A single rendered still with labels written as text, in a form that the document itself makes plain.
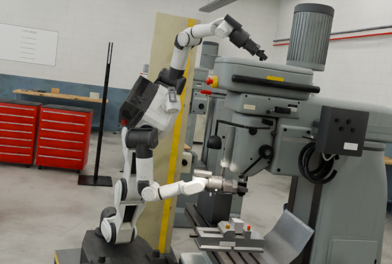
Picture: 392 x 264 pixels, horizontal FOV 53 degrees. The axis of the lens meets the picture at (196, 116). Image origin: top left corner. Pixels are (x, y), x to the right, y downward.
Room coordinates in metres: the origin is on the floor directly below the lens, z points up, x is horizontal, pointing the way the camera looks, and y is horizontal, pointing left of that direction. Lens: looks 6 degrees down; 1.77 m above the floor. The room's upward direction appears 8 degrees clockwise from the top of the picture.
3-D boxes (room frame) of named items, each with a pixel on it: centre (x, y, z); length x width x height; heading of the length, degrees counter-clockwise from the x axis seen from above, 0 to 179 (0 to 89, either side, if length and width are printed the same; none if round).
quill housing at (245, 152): (2.02, -0.29, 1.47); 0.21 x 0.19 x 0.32; 15
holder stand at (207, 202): (2.40, -0.18, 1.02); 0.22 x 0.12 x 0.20; 26
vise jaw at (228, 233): (1.99, -0.24, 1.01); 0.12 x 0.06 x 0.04; 13
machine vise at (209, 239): (2.00, -0.26, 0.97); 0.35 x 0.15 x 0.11; 103
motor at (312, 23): (2.08, -0.53, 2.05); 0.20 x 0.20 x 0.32
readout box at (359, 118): (1.77, -0.67, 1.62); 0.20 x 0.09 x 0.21; 105
